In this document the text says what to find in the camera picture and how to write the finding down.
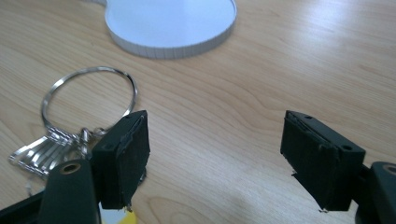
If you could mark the white key rack stand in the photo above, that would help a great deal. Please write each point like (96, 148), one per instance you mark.
(168, 21)

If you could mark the yellow and white tag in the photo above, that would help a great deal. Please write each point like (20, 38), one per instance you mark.
(127, 217)

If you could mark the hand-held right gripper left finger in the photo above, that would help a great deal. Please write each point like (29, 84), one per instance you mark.
(124, 161)

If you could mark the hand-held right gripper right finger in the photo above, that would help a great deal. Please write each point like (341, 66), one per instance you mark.
(317, 161)

